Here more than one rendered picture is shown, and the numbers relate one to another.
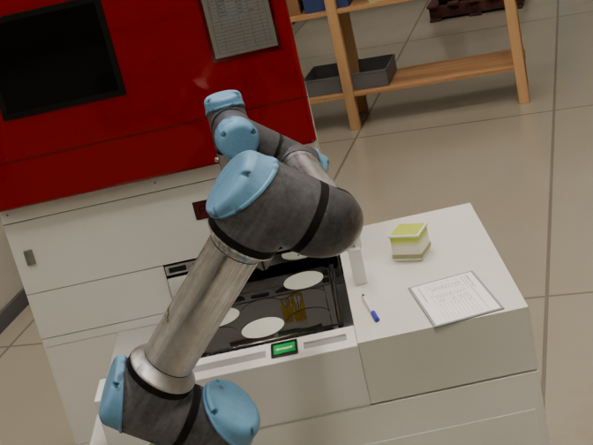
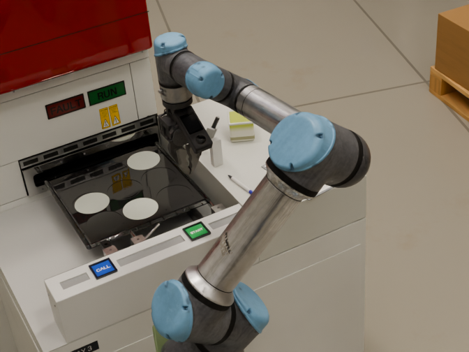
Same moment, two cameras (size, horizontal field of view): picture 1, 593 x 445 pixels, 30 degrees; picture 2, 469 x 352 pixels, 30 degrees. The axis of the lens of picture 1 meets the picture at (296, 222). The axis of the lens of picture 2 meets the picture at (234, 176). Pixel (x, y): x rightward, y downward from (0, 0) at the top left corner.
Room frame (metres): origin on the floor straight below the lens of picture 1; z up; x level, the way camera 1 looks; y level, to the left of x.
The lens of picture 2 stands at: (0.44, 0.81, 2.37)
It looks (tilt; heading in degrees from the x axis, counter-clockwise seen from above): 35 degrees down; 332
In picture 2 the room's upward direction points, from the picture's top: 5 degrees counter-clockwise
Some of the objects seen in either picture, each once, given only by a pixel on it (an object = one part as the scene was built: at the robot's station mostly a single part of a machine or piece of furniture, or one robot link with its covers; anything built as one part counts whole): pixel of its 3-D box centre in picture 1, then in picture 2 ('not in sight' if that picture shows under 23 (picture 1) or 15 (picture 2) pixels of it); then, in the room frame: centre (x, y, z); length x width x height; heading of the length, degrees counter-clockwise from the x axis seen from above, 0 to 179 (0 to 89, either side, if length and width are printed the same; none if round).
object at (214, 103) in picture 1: (228, 121); (172, 59); (2.06, 0.08, 1.46); 0.09 x 0.08 x 0.11; 6
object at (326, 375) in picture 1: (233, 391); (155, 270); (2.05, 0.21, 0.89); 0.55 x 0.09 x 0.14; 88
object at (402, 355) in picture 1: (425, 292); (256, 164); (2.30, -0.25, 0.89); 0.62 x 0.35 x 0.14; 178
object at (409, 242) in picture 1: (409, 242); (241, 126); (2.36, -0.25, 1.00); 0.07 x 0.07 x 0.07; 62
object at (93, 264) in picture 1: (176, 245); (28, 141); (2.65, 0.31, 1.02); 0.81 x 0.03 x 0.40; 88
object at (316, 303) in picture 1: (261, 308); (125, 190); (2.41, 0.13, 0.90); 0.34 x 0.34 x 0.01; 88
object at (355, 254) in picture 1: (355, 252); (212, 142); (2.30, -0.11, 1.03); 0.06 x 0.04 x 0.13; 178
